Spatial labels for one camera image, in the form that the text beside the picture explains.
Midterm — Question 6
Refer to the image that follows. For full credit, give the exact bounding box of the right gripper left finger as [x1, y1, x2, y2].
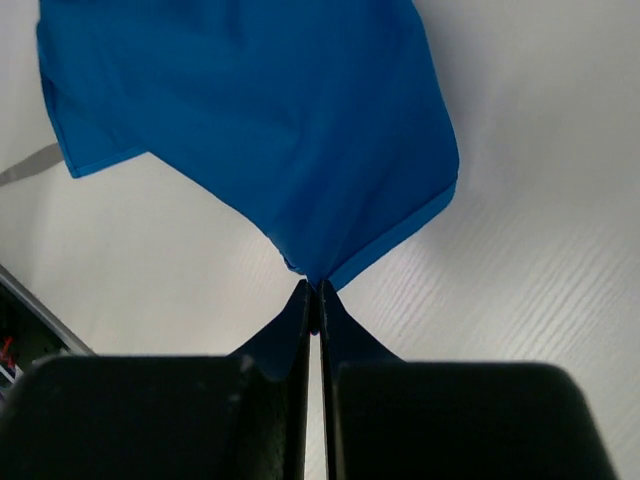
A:
[1, 282, 311, 479]

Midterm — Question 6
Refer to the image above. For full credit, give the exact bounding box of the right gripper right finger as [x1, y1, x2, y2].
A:
[318, 282, 616, 479]

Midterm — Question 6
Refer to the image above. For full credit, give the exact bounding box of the blue cloth napkin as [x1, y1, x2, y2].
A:
[36, 0, 459, 288]

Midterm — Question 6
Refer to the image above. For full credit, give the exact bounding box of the aluminium front rail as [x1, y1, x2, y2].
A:
[1, 267, 94, 365]

